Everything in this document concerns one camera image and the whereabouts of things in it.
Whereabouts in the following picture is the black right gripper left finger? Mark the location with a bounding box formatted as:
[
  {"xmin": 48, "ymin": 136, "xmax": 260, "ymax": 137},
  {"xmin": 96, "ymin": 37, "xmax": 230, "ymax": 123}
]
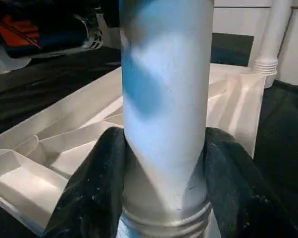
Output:
[{"xmin": 43, "ymin": 125, "xmax": 128, "ymax": 238}]

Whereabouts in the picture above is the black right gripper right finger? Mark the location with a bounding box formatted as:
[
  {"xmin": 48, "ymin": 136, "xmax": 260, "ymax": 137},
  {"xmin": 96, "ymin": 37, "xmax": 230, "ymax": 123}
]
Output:
[{"xmin": 202, "ymin": 126, "xmax": 298, "ymax": 238}]

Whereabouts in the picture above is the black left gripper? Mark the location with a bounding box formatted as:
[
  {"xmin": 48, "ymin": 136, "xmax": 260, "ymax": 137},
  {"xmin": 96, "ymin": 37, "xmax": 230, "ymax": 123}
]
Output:
[{"xmin": 0, "ymin": 0, "xmax": 104, "ymax": 60}]

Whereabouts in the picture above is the white plastic table top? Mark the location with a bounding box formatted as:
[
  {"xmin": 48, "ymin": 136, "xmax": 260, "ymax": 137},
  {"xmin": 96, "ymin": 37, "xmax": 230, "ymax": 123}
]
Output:
[{"xmin": 0, "ymin": 62, "xmax": 275, "ymax": 232}]

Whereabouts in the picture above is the white plastic table leg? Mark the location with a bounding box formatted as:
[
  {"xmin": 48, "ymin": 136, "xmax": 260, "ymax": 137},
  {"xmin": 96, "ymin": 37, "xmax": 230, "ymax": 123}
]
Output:
[
  {"xmin": 252, "ymin": 0, "xmax": 293, "ymax": 75},
  {"xmin": 116, "ymin": 0, "xmax": 214, "ymax": 238}
]

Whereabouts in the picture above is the black mat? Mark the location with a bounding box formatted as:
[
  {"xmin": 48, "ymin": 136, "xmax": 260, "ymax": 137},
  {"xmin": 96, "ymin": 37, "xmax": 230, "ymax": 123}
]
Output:
[{"xmin": 0, "ymin": 45, "xmax": 298, "ymax": 238}]

